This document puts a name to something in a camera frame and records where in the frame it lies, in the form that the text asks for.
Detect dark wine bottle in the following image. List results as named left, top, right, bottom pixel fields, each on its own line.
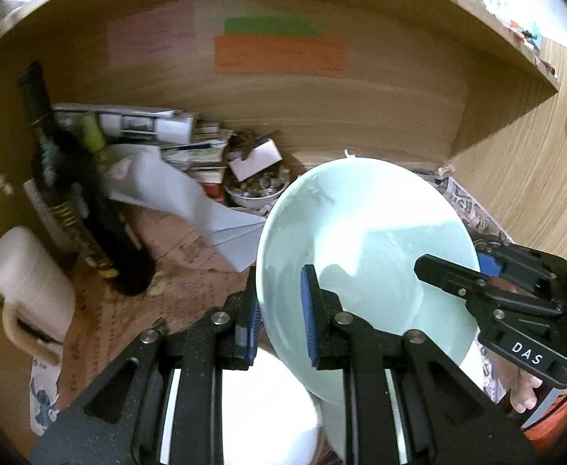
left=17, top=61, right=155, bottom=296

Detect stack of magazines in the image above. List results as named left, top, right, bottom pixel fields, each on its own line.
left=53, top=103, right=233, bottom=184

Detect white card box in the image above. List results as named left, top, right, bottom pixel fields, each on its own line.
left=229, top=139, right=282, bottom=182

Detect yellow green highlighter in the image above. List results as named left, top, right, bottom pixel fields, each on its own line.
left=81, top=112, right=106, bottom=153

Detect blue cartoon coaster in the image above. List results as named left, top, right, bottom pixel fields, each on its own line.
left=28, top=358, right=61, bottom=436

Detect small bowl of trinkets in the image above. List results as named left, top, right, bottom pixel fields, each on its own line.
left=223, top=164, right=290, bottom=209

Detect mint green deep bowl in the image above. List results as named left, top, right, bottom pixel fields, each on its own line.
left=256, top=157, right=479, bottom=405

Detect white plate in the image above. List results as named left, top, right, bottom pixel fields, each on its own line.
left=222, top=348, right=319, bottom=465

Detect right hand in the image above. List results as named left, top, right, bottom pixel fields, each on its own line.
left=509, top=370, right=543, bottom=413

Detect cream beige mug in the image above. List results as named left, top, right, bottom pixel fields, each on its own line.
left=0, top=226, right=76, bottom=366

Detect white paper sheets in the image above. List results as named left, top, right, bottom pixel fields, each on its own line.
left=98, top=144, right=265, bottom=272

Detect newspaper print table mat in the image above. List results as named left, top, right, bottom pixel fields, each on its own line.
left=57, top=168, right=517, bottom=408

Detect orange sleeve forearm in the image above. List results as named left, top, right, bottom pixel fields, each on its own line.
left=524, top=391, right=567, bottom=452

